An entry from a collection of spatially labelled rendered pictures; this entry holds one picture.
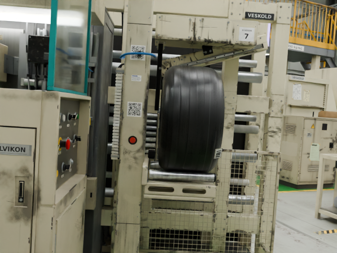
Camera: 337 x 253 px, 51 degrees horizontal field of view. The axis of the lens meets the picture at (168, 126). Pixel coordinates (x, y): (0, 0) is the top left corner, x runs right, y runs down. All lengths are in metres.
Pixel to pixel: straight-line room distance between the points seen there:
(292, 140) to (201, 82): 4.87
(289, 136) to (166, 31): 4.70
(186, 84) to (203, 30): 0.55
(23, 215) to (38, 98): 0.38
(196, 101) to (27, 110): 0.78
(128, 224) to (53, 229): 0.74
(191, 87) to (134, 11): 0.50
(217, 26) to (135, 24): 0.54
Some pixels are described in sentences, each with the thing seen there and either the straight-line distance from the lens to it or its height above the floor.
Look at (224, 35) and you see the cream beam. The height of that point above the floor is 1.68.
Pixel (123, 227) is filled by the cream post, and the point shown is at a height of 0.60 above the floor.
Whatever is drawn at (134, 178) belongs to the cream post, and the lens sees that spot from 1.86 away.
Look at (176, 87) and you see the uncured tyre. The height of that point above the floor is 1.34.
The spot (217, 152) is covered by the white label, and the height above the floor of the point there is 1.04.
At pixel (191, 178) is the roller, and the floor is 0.89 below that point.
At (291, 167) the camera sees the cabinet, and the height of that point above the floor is 0.34.
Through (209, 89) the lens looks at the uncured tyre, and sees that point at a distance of 1.69.
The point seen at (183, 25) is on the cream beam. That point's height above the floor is 1.72.
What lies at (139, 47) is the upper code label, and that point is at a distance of 1.85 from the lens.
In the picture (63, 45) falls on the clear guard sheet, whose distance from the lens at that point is 1.31.
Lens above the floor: 1.24
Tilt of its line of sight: 3 degrees down
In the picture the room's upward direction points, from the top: 4 degrees clockwise
